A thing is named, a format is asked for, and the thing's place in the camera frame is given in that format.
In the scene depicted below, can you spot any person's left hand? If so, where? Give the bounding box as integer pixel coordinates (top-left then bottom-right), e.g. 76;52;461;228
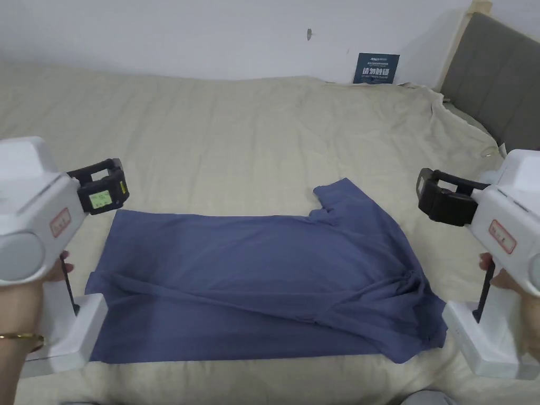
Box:
0;250;71;338

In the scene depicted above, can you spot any dark blue printed card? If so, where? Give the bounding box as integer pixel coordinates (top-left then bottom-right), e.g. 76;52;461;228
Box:
352;52;396;86

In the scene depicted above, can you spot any bed with beige sheet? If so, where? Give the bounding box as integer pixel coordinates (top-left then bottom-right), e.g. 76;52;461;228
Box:
0;63;540;405

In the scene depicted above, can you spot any grey padded headboard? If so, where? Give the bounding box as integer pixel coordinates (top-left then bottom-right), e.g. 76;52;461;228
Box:
438;0;540;153

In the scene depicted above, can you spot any person's left forearm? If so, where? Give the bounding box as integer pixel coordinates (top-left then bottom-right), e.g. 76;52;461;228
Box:
0;333;45;405

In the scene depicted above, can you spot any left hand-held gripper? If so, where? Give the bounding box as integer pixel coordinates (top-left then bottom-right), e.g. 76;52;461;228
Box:
0;137;130;374

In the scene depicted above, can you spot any person's right hand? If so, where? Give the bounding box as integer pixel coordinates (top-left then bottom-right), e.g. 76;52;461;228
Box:
480;252;526;293

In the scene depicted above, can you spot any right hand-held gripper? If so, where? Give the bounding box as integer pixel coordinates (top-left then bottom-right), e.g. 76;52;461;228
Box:
417;149;540;376

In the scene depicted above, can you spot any dark blue shirt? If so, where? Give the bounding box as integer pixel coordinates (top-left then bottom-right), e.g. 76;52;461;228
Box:
84;177;449;366

